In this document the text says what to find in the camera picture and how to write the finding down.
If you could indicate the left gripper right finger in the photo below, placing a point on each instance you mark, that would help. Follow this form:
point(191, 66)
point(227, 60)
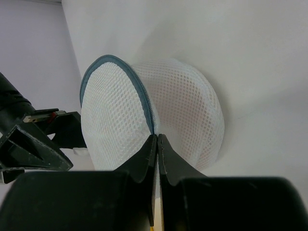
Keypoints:
point(191, 201)

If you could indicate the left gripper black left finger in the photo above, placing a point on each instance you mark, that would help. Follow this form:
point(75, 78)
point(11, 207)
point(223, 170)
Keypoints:
point(118, 200)

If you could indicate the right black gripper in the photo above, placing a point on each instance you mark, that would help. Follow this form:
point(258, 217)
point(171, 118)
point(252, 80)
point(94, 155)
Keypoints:
point(24, 144)

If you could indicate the clear mesh laundry bag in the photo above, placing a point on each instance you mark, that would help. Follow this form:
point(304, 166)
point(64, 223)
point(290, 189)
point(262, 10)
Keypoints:
point(123, 104)

